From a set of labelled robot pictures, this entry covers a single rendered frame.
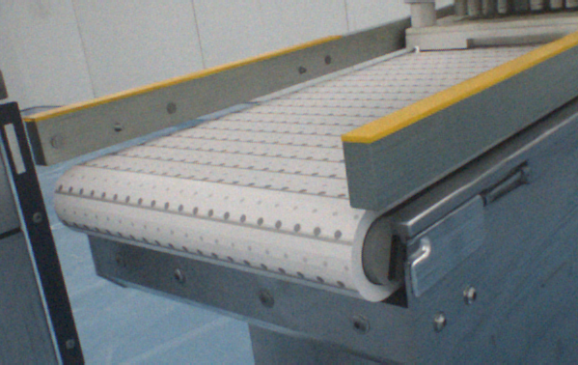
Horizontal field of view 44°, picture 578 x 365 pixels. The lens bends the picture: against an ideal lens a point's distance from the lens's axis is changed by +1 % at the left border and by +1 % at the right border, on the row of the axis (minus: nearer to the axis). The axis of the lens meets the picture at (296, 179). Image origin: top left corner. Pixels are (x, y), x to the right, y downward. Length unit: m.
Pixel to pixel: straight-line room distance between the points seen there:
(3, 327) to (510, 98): 0.36
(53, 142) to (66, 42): 5.55
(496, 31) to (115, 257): 0.44
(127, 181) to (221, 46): 4.53
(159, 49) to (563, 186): 4.94
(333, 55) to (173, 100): 0.21
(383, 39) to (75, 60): 5.31
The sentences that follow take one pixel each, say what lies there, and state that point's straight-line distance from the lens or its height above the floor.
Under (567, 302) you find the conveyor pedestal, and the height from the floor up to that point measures 0.62.
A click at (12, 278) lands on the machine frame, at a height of 0.76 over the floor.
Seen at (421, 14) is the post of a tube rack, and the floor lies 0.87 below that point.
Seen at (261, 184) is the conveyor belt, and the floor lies 0.83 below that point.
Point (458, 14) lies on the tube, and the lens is 0.82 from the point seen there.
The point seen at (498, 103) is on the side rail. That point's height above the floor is 0.85.
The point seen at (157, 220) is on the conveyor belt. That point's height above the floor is 0.81.
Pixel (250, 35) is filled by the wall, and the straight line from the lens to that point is 4.81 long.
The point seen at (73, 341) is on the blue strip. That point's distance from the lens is 0.56.
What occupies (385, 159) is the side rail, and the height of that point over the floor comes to 0.85.
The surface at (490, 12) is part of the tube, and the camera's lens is 0.80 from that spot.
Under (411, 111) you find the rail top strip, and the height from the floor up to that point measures 0.87.
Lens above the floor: 0.94
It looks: 17 degrees down
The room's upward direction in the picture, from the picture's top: 9 degrees counter-clockwise
